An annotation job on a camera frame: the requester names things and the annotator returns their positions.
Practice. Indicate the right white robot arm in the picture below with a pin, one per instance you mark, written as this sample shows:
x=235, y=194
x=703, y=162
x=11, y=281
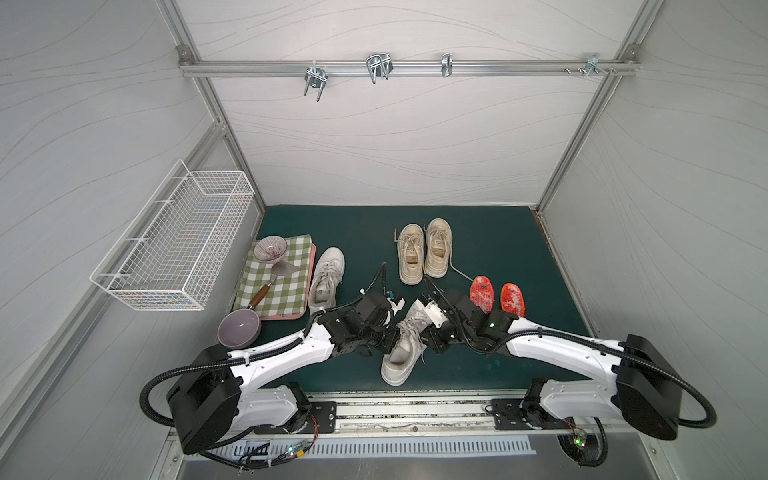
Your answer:
x=625, y=380

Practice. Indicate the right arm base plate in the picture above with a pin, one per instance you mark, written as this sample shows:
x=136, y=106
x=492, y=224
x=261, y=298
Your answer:
x=521, y=414

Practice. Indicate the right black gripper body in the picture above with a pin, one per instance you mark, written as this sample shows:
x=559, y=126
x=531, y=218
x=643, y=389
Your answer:
x=432, y=337

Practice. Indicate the metal bracket hook right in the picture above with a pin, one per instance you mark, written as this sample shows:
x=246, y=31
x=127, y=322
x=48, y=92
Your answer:
x=592, y=67

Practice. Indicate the metal crossbar rail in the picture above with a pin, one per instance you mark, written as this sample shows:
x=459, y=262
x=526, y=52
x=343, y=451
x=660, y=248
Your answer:
x=401, y=68

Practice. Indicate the purple saucepan wooden handle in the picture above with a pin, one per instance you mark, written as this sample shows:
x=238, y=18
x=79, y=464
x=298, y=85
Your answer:
x=240, y=328

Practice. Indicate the white sneaker front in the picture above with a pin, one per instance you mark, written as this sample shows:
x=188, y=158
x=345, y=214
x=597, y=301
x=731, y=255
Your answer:
x=408, y=348

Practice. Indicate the metal U-bolt hook left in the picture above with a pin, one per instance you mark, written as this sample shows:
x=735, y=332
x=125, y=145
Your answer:
x=316, y=78

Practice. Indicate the metal clip hook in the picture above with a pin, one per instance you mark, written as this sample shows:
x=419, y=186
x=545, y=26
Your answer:
x=446, y=65

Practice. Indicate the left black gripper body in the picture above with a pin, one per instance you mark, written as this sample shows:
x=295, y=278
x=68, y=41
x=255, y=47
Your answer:
x=387, y=336

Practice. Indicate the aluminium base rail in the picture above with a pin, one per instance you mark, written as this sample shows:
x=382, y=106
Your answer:
x=414, y=413

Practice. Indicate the white sneaker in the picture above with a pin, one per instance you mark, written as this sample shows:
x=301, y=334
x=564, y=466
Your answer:
x=408, y=348
x=328, y=275

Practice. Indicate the metal U-bolt hook middle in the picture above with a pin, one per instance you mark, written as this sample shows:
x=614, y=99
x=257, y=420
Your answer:
x=379, y=66

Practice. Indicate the metal u-bolt hook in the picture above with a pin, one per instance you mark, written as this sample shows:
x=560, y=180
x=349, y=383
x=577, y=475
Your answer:
x=316, y=78
x=379, y=66

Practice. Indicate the white wire basket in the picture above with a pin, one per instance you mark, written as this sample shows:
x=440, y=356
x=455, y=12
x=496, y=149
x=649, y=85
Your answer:
x=170, y=255

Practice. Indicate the red orange insole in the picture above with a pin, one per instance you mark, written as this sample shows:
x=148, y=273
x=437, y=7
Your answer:
x=482, y=294

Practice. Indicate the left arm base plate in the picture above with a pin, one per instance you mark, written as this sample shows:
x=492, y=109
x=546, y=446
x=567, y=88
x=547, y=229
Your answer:
x=317, y=415

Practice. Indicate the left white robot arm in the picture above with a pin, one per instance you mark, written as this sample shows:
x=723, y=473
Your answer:
x=224, y=395

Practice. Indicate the beige lace sneaker with laces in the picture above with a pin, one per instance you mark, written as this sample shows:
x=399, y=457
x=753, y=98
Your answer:
x=439, y=250

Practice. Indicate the white slotted cable duct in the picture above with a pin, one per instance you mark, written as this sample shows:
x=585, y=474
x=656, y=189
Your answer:
x=384, y=447

